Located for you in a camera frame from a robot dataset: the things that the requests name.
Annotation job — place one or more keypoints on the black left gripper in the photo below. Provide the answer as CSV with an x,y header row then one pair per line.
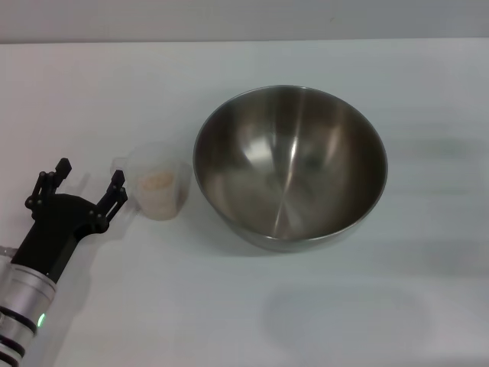
x,y
57,225

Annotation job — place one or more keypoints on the white rice grains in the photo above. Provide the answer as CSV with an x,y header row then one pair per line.
x,y
156,189

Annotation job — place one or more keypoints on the clear plastic measuring cup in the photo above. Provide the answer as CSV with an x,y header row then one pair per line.
x,y
153,160

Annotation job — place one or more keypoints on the stainless steel mixing bowl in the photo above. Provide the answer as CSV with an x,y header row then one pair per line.
x,y
290,164

